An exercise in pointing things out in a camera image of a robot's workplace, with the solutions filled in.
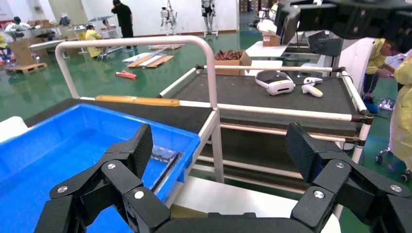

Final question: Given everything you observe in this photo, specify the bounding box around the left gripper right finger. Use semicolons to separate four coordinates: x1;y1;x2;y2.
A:
285;122;412;233

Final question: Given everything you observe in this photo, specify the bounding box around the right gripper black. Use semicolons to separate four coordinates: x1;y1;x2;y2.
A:
275;0;412;46

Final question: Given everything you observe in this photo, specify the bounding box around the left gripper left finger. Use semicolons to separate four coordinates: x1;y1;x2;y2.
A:
49;123;171;233

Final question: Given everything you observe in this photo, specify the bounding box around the white hand controller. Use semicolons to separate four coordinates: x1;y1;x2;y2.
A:
300;76;325;99

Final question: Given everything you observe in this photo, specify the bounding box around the small closed cardboard box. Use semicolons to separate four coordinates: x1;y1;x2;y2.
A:
261;30;282;48

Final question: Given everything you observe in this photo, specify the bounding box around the white low table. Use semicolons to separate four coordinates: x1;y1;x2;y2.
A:
244;40;291;60

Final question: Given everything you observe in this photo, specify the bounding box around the dark monitor panel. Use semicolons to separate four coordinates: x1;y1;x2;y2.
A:
306;30;344;58

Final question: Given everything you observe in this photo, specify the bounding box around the cardboard box with scraps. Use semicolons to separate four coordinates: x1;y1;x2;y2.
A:
213;49;254;77

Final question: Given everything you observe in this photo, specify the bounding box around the white VR headset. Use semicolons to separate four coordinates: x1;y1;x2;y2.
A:
254;69;297;97

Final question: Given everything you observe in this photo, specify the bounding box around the blue plastic bin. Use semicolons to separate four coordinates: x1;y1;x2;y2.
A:
0;102;202;233

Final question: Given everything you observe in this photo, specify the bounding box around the wooden edge strip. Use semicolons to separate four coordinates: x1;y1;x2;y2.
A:
94;94;181;108

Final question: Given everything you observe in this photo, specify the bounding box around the white humanoid robot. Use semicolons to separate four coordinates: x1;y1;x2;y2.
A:
159;0;179;35
200;0;219;38

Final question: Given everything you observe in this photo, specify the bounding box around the person in yellow coat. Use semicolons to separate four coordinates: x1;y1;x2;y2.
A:
387;52;412;173

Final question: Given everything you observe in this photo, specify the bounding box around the white floor power strip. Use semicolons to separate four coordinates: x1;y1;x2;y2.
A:
378;98;397;112

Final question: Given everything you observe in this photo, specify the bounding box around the person in yellow jacket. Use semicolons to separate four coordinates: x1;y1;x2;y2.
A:
362;37;403;115

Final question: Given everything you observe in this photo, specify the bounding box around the red floor tool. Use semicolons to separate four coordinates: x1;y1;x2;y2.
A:
115;69;137;81

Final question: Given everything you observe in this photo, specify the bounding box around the white foam block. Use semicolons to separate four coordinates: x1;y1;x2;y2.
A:
0;116;31;143

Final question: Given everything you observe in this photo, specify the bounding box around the wooden floor plank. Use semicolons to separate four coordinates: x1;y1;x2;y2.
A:
126;54;156;68
146;55;175;68

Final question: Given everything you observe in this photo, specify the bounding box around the white floor board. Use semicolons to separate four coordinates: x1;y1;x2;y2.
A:
121;52;152;64

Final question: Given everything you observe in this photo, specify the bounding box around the seated person in yellow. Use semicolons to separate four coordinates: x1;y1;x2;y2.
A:
83;23;104;60

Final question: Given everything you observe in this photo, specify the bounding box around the light wooden pallet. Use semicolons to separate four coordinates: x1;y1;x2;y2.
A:
4;62;49;75

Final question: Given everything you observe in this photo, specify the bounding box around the large brown cardboard sheet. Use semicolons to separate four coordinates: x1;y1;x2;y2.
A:
6;37;38;67

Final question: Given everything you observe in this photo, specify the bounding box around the person in black clothes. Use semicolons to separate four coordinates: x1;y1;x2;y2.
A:
110;0;138;53

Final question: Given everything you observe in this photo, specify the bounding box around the person in white top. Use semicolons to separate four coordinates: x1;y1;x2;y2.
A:
3;16;33;42

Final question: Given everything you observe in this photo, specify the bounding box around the tube frame cart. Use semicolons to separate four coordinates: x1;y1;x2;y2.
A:
157;64;375;198

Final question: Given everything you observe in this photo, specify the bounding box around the white bent tube rail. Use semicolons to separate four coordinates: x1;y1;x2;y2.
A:
54;35;225;184

